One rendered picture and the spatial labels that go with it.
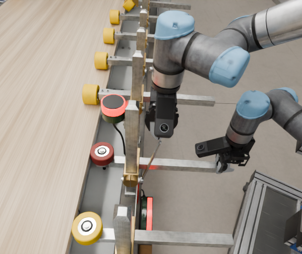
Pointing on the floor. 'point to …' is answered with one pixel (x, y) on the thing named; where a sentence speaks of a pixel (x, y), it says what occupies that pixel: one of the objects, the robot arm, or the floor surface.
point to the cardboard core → (145, 249)
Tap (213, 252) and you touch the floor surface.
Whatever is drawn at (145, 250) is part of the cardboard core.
